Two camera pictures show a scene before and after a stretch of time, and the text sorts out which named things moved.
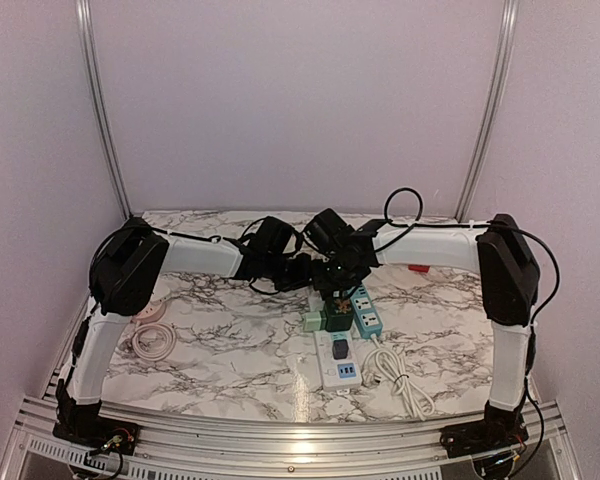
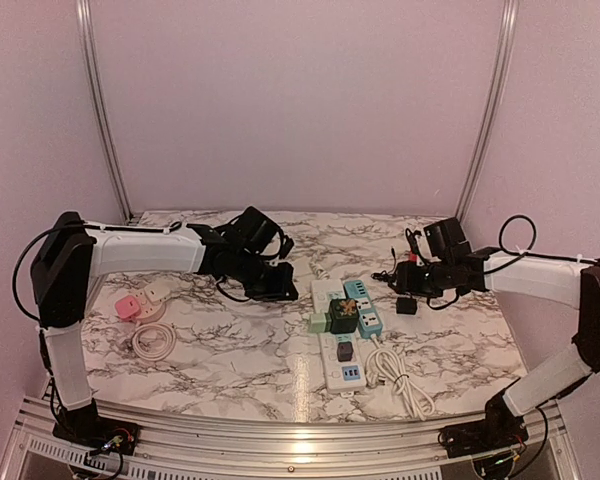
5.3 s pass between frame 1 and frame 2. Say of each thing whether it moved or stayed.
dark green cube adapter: moved
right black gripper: moved
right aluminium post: stayed
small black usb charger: moved
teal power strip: stayed
